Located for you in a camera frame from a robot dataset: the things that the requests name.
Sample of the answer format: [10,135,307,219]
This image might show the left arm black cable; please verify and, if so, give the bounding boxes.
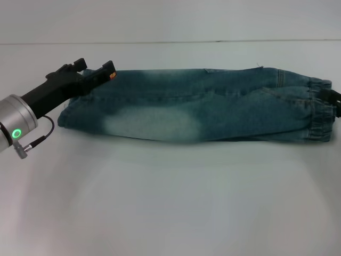
[14,115,55,160]

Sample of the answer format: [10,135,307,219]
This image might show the blue denim shorts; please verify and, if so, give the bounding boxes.
[58,65,335,145]

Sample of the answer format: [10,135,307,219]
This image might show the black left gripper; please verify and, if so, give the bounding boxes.
[21,57,117,119]

